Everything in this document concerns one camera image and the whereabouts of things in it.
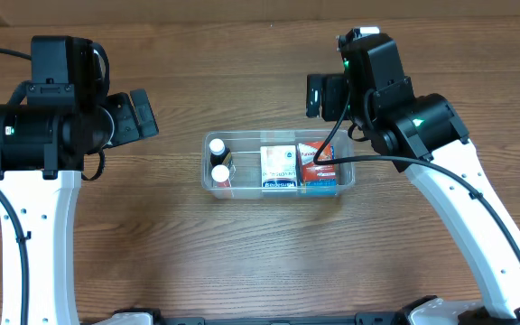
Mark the dark bottle with white cap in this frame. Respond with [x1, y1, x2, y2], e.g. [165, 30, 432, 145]
[209, 138, 233, 169]

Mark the red Panadol box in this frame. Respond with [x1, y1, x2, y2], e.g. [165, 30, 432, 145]
[296, 141, 337, 184]

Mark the white and blue plaster box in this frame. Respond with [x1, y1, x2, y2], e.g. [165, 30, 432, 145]
[260, 145, 298, 188]

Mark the orange tube with white cap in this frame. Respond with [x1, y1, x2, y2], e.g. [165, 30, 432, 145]
[211, 164, 233, 199]

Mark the blue lozenge box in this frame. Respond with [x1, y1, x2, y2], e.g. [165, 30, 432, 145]
[297, 141, 337, 195]

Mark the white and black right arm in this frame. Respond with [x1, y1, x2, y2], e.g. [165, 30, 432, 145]
[306, 74, 520, 324]

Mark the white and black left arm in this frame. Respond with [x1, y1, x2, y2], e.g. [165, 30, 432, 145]
[0, 85, 159, 324]

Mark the clear plastic container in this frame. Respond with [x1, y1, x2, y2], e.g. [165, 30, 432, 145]
[201, 129, 356, 200]

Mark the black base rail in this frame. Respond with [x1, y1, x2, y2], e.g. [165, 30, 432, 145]
[88, 295, 437, 325]

